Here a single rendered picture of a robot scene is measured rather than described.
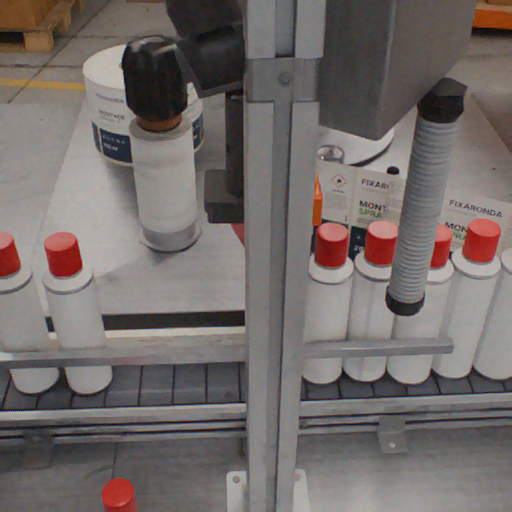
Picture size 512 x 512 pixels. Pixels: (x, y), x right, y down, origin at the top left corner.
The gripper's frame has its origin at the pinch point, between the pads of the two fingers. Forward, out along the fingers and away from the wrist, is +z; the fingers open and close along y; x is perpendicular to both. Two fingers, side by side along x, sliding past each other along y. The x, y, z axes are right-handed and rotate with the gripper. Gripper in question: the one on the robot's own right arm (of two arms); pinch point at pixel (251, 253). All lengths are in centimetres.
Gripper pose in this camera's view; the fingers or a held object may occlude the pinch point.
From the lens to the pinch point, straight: 76.3
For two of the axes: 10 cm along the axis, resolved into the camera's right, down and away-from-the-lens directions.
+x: 0.4, 6.1, -7.9
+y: -10.0, 0.1, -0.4
